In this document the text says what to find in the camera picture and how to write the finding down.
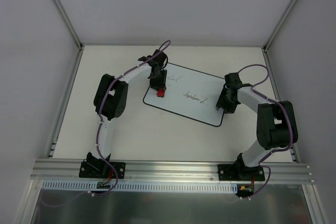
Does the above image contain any red whiteboard eraser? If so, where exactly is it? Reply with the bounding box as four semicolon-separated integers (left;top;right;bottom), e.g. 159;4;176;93
156;89;165;98

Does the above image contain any white whiteboard black frame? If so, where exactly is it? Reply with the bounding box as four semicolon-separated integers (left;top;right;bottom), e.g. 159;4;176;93
143;63;225;127

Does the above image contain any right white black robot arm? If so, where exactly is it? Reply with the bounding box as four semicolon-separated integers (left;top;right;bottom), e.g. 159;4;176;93
216;84;298;180

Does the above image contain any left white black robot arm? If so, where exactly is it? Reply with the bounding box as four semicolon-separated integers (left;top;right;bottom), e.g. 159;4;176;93
87;53;168;177

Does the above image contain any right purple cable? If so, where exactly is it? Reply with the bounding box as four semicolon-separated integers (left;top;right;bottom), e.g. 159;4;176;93
236;63;293;201

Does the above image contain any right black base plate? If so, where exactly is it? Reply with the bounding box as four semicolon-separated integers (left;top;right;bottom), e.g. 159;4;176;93
217;164;265;182

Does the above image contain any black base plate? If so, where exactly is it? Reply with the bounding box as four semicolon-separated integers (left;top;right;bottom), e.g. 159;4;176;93
79;160;125;179
217;164;265;182

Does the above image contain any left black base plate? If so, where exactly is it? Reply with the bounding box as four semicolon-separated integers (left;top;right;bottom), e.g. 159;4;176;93
79;160;125;179

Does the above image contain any white slotted cable duct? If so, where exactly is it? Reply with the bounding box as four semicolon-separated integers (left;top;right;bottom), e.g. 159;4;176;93
41;180;238;194

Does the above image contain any aluminium mounting rail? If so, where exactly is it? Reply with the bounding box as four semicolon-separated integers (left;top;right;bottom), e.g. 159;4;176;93
30;158;316;185

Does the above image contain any right aluminium frame post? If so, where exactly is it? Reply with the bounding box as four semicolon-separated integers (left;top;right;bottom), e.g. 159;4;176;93
263;0;298;52

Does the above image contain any aluminium frame post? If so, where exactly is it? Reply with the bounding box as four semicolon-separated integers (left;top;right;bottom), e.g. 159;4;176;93
51;0;83;49
263;0;298;52

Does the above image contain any left aluminium frame post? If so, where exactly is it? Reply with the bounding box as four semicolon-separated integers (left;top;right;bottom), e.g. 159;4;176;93
51;0;83;49

